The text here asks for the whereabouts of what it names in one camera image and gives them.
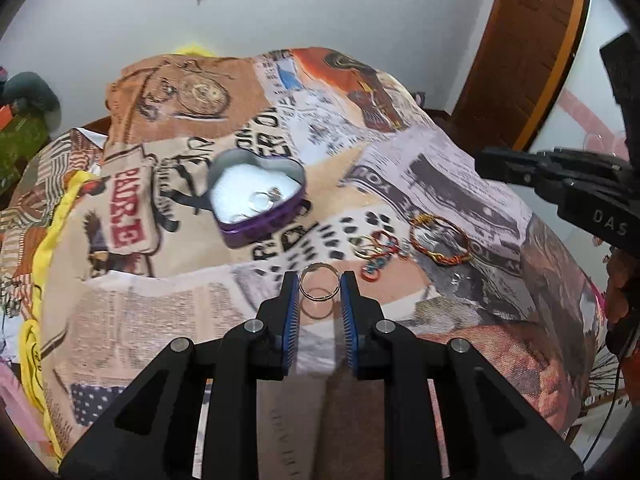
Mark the purple heart-shaped tin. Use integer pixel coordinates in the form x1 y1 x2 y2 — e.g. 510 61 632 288
206 148 307 249

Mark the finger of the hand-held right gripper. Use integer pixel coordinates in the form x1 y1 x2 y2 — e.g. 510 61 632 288
474 147 568 196

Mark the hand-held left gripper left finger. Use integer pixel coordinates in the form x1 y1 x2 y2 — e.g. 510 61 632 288
57 271 301 480

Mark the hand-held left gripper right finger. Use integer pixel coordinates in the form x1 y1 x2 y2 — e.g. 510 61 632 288
340 271 586 480

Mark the printed blanket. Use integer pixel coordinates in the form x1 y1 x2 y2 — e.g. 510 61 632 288
0 47 632 473

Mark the pink cloth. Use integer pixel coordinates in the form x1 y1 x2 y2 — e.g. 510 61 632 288
0 360 48 453

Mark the wooden door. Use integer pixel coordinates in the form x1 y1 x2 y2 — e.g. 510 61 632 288
447 0 593 152

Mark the green cloth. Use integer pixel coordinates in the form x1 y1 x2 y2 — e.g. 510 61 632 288
0 110 51 193

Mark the grey cushion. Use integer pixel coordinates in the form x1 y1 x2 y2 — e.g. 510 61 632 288
0 71 62 126

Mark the red hoop earring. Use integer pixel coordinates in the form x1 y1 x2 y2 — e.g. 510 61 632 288
372 230 399 253

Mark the thin black cable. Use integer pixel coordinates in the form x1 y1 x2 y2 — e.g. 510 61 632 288
585 357 623 466

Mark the plain silver ring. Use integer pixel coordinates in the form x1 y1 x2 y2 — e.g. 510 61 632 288
298 263 342 303

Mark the person's right hand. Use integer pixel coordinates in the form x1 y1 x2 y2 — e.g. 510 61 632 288
604 249 638 326

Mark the pink and white curtain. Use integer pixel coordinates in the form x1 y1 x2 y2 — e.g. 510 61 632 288
527 0 633 161

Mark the red and gold twisted bangle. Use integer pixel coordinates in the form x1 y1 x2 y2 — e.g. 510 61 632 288
409 214 473 266

